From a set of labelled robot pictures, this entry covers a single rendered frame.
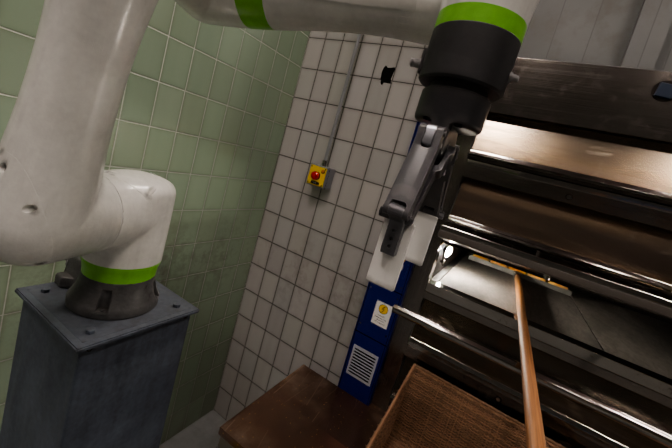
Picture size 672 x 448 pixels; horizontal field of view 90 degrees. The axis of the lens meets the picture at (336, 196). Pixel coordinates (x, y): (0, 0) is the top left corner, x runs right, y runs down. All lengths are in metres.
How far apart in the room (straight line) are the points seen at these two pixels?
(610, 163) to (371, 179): 0.84
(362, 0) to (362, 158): 1.07
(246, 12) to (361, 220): 1.11
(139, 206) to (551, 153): 1.26
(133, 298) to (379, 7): 0.63
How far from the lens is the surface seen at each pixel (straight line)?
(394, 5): 0.54
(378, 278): 0.35
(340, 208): 1.58
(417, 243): 0.47
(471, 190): 1.43
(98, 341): 0.68
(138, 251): 0.68
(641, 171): 1.45
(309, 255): 1.68
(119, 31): 0.52
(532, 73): 1.48
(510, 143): 1.42
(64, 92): 0.52
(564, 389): 1.13
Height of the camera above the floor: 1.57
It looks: 7 degrees down
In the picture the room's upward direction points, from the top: 16 degrees clockwise
